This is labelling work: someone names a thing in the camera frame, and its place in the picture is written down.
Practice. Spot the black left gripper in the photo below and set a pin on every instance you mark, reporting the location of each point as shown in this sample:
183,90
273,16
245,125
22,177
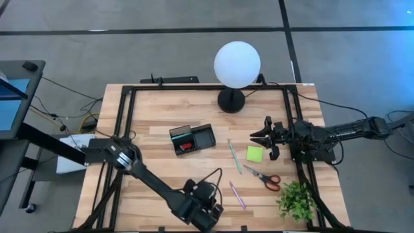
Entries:
203,194

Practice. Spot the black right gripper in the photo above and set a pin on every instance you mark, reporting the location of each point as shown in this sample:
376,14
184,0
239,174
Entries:
279,134

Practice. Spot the red eraser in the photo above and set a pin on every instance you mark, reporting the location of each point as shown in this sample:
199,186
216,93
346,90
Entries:
186,146

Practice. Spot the black mesh desk organizer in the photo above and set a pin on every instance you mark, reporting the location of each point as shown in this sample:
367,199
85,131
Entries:
203,139

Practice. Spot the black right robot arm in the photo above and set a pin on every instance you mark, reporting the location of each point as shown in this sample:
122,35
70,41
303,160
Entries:
349,129

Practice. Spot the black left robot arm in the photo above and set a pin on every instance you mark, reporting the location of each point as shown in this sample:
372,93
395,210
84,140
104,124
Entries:
155,184

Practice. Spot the green sticky note pad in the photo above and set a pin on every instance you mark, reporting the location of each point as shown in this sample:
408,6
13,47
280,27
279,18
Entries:
255,154

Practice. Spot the purple translucent pen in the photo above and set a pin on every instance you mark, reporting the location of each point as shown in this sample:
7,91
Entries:
237,195

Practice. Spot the small green artificial plant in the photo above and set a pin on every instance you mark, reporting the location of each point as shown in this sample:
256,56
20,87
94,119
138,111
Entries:
296,201

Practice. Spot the white globe lamp black base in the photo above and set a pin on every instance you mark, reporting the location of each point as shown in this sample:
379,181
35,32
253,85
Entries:
237,64

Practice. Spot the black power strip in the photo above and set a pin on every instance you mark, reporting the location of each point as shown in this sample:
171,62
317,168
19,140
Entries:
174,79

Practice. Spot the white paper sheet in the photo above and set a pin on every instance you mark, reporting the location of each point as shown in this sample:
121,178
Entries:
69,165

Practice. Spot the black floor stand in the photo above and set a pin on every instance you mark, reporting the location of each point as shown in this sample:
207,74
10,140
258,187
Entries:
406,120

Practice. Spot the black rolling stand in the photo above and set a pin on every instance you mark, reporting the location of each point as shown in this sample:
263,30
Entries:
48,142

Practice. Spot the grey side table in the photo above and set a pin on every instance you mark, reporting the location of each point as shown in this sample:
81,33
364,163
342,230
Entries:
11,174

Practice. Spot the grey side desk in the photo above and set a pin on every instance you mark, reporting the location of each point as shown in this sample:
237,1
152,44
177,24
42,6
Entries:
32,84

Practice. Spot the blue screen monitor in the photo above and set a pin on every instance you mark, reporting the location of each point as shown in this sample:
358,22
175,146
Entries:
9,113

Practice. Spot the black computer mouse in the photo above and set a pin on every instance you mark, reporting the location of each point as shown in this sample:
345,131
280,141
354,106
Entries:
30,66

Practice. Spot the black aluminium table frame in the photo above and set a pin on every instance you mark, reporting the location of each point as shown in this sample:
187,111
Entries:
210,87

